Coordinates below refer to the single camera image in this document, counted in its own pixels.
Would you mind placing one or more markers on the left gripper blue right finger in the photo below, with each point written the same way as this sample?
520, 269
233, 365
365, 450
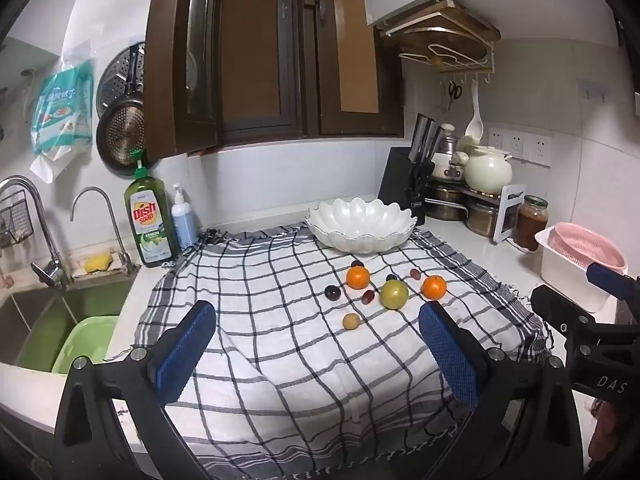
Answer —
452, 349

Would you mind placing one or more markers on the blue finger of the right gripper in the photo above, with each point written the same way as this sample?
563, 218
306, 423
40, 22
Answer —
615, 284

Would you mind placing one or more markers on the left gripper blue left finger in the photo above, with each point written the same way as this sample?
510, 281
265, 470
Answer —
176, 353

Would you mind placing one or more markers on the orange mandarin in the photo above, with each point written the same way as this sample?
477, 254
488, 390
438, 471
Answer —
358, 277
434, 287

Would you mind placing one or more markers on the green apple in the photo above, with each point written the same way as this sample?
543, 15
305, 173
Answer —
394, 294

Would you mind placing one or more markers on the dark red grape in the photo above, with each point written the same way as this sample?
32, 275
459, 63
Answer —
368, 297

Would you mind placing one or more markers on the brown longan front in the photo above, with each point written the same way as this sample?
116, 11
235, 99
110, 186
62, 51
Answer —
351, 321

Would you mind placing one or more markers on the black kitchen scissors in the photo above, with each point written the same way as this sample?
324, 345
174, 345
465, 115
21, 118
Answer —
454, 93

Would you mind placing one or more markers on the white plastic container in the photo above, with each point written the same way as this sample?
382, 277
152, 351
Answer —
568, 278

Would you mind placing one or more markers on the pink colander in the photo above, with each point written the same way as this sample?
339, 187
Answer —
584, 247

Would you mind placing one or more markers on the green plastic basin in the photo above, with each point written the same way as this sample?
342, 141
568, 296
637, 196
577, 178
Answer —
90, 337

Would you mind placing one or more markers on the brown sauce glass jar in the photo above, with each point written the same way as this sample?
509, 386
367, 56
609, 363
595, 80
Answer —
532, 218

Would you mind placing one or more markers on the yellow sponge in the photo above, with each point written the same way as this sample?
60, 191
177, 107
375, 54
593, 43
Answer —
98, 263

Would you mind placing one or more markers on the blue pump soap bottle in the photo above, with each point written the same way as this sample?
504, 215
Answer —
184, 219

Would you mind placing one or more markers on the black white checkered cloth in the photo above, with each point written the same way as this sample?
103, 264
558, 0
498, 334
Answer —
283, 390

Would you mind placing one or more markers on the stainless steel pot lower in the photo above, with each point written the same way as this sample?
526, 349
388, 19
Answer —
482, 218

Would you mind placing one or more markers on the stainless steel pot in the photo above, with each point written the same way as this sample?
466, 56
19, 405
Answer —
445, 202
482, 218

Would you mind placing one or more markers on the stainless steel pot left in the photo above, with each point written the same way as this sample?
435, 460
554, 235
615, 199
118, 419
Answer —
445, 202

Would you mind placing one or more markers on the green dish soap bottle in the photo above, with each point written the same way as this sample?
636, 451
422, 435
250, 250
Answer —
149, 216

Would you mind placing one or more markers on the cream ceramic kettle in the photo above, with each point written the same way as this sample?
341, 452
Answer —
485, 169

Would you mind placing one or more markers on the white scalloped ceramic bowl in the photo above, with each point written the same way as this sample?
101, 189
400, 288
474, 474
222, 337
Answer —
359, 227

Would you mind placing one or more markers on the black knife block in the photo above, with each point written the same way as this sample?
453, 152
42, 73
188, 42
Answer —
404, 183

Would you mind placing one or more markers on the white enamel pot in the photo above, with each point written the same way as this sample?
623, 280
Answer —
445, 167

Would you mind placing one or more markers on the white ladle spoon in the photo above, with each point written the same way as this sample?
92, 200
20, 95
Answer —
475, 130

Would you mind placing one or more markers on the hanging black frying pan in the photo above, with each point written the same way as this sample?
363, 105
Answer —
120, 132

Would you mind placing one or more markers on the hanging plastic bag pack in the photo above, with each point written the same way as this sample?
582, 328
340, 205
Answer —
61, 128

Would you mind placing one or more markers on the wall power sockets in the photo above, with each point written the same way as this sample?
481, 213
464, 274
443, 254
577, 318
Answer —
523, 146

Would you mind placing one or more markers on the steel knife handle middle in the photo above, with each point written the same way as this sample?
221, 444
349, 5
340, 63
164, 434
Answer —
429, 123

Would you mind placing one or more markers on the steel knife handle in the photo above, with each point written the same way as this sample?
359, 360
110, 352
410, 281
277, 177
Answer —
429, 123
418, 138
435, 147

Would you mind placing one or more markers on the steel knife handle left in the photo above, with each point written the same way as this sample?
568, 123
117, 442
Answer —
418, 138

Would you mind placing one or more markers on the steel knife handle right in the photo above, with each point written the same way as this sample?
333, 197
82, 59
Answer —
435, 147

